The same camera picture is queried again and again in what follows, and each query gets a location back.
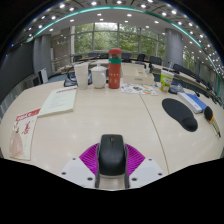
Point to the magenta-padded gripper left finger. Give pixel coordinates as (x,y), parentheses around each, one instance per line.
(81,168)

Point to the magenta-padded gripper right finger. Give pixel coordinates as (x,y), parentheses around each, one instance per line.
(143,168)

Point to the black computer mouse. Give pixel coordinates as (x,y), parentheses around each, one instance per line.
(111,155)

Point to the black mouse pad, wrist rest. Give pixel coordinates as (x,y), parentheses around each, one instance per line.
(178,111)

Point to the red and white pamphlet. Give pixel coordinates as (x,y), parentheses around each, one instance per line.
(23,133)

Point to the white printed booklet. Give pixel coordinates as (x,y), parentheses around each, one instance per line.
(58,101)

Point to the colourful sticker sheet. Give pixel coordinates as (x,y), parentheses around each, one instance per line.
(138,89)

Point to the blue and white book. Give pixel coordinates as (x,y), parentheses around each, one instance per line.
(193,101)

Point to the black handheld microphone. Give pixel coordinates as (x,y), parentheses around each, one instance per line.
(209,114)

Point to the green printed cup with straw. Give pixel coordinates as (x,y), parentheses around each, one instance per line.
(166,81)

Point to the white cardboard box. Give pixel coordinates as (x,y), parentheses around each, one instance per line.
(136,76)

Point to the white lidded mug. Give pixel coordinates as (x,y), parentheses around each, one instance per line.
(98,77)

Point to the red bottle with green band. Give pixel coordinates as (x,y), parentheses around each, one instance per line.
(114,70)

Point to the dark office chairs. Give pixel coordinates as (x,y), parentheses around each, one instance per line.
(155,60)

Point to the ceiling lights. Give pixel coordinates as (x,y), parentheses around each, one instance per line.
(119,2)

